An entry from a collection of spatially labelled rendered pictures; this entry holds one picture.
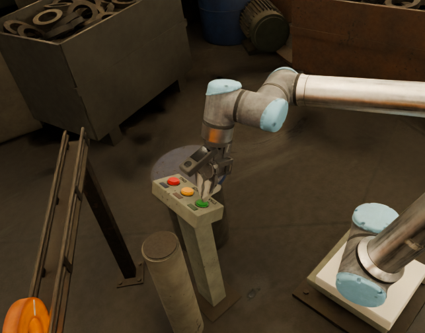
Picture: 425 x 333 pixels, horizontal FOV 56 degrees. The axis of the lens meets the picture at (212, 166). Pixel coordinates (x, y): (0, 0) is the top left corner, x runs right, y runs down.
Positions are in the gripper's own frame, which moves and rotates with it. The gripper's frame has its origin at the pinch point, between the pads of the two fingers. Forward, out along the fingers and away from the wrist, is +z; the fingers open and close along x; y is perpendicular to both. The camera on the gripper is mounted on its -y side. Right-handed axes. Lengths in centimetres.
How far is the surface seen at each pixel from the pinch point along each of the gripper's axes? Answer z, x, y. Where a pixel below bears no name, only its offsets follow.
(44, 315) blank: 11, -7, -52
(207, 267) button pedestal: 34.0, 2.3, 9.8
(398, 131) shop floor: 8, 9, 158
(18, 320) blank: 4, -12, -59
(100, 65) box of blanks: -3, 137, 37
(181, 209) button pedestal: 3.7, 3.0, -5.5
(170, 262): 17.9, -2.5, -12.0
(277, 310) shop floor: 53, -17, 34
